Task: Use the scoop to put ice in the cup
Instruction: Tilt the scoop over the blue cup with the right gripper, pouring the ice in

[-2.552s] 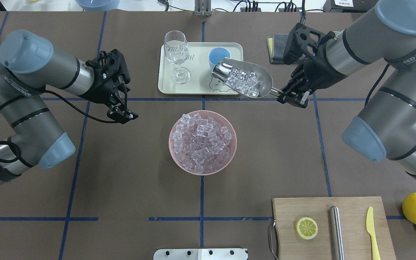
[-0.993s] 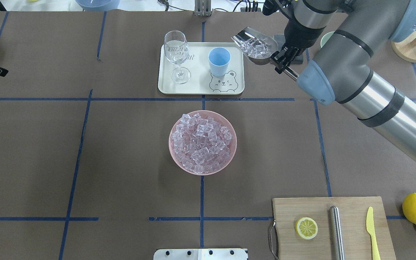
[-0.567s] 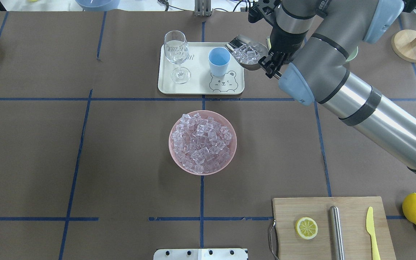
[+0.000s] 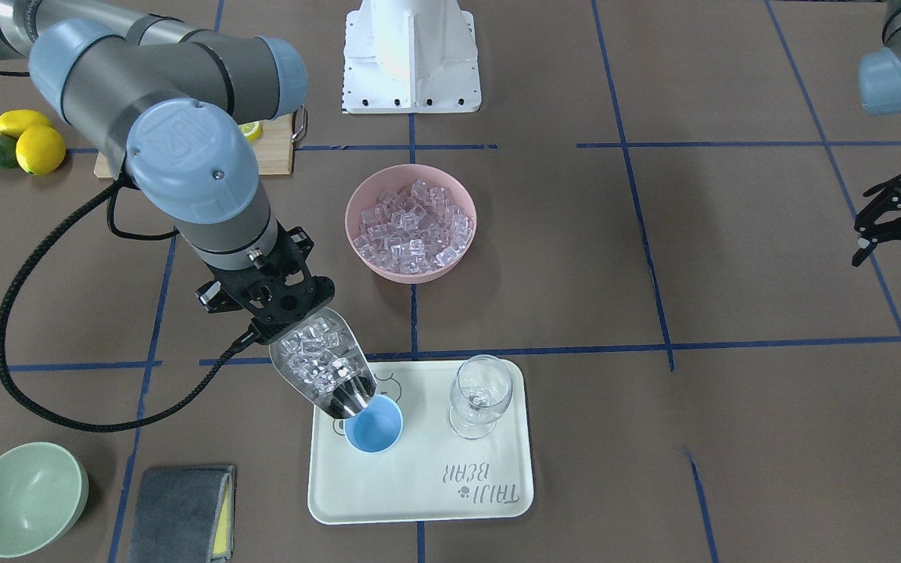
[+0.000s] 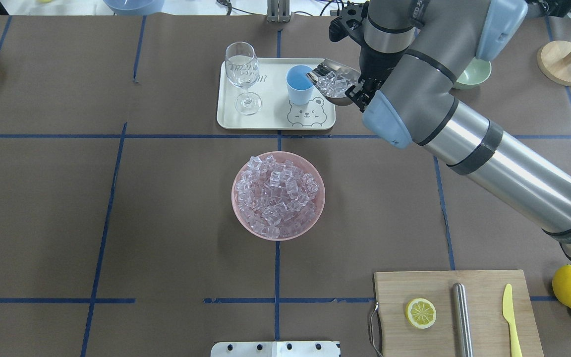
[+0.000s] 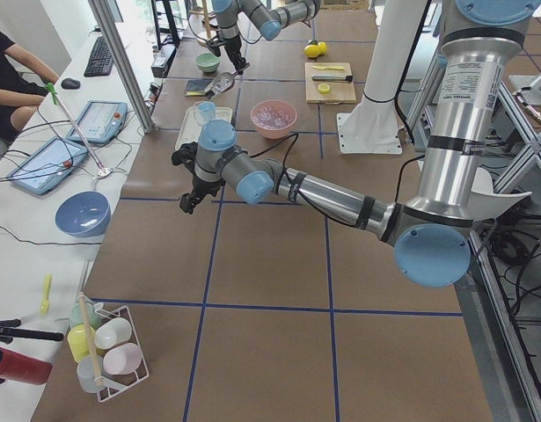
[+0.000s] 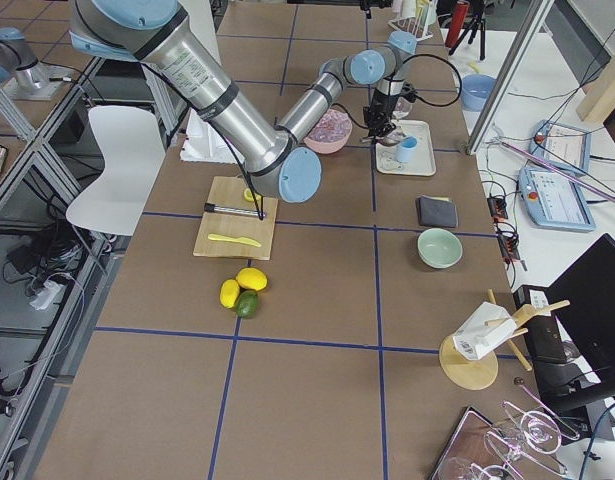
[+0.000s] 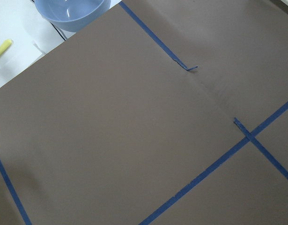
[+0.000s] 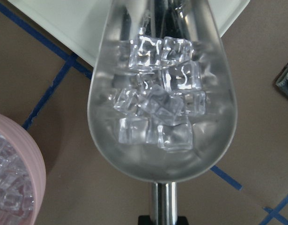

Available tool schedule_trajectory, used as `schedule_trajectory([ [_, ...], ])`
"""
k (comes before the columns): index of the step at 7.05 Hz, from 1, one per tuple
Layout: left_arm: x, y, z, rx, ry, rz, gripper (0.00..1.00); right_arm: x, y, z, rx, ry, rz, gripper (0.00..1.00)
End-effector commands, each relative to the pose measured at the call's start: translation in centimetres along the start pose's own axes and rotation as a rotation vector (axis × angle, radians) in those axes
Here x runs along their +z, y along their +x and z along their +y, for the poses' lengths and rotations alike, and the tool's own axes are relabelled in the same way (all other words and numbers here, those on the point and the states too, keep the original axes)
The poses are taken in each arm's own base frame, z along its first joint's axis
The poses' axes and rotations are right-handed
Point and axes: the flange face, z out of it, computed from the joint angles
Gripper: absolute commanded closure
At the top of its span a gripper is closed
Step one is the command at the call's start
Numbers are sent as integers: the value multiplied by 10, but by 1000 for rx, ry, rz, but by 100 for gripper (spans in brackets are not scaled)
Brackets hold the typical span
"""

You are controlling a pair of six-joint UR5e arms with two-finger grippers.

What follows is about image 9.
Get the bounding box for clear ice cubes pile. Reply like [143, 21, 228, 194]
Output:
[0, 134, 34, 225]

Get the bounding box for pink bowl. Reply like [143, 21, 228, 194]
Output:
[0, 111, 47, 225]

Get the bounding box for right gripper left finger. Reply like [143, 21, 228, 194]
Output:
[138, 215, 151, 225]

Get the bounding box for grey folded cloth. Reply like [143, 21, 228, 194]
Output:
[274, 62, 288, 99]

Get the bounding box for white bear tray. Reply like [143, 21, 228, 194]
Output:
[10, 0, 251, 68]

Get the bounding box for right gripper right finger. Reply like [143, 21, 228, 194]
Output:
[176, 216, 189, 225]

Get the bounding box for metal ice scoop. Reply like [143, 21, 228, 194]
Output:
[88, 0, 237, 225]

